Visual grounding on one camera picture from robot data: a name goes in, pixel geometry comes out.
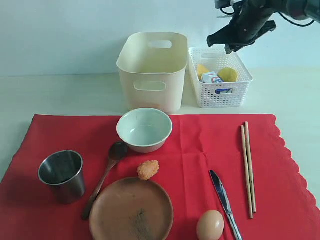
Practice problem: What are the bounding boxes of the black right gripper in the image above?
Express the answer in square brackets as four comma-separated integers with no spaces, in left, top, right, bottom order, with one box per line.
[206,0,277,54]

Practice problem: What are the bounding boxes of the yellow lemon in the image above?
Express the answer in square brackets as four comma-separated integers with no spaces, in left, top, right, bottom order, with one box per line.
[217,67,238,83]

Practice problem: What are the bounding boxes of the blue white milk carton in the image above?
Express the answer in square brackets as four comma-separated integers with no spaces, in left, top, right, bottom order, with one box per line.
[200,71,233,94]

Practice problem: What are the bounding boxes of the yellow cheese wedge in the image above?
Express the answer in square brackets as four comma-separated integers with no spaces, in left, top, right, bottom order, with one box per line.
[196,64,210,82]

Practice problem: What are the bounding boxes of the brown egg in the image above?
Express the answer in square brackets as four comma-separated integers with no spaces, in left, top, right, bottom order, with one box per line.
[196,210,225,240]

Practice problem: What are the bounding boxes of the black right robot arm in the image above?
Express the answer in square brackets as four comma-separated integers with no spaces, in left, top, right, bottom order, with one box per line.
[206,0,320,54]

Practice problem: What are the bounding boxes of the white perforated plastic basket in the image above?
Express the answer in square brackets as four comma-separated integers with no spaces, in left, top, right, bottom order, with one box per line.
[189,46,253,108]

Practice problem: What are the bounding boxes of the cream plastic storage bin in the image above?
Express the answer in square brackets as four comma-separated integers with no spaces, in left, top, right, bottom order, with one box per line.
[116,32,189,114]

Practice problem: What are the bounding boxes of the right wooden chopstick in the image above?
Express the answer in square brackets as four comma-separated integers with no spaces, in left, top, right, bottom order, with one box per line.
[244,121,257,213]

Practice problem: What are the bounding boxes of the wooden chopstick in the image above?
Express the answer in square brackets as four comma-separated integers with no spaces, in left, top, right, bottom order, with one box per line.
[244,121,257,213]
[240,125,254,219]

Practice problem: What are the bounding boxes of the pale green ceramic bowl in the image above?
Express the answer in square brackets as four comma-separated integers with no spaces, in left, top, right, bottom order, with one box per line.
[116,108,173,154]

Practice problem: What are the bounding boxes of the silver table knife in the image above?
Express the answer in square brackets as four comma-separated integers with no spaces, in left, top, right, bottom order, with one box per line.
[209,170,243,240]

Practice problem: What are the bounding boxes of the orange fried nugget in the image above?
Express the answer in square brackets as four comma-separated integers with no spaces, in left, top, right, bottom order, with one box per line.
[137,160,160,181]

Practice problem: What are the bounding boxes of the dark wooden spoon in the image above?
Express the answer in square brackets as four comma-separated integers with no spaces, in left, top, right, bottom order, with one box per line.
[81,141,128,220]

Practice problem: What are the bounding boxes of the left wooden chopstick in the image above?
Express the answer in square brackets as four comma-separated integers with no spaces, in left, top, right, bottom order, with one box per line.
[240,125,254,219]

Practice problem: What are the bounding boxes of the brown round plate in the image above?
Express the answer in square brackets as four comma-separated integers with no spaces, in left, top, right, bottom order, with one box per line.
[89,177,174,240]

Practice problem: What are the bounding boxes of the stainless steel cup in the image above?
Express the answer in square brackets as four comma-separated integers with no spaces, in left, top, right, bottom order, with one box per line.
[38,150,86,204]

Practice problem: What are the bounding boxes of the red table cloth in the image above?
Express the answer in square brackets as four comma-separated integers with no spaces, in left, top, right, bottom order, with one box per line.
[0,114,320,240]

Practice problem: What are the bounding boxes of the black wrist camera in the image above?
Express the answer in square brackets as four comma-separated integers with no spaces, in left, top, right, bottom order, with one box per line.
[214,0,242,9]

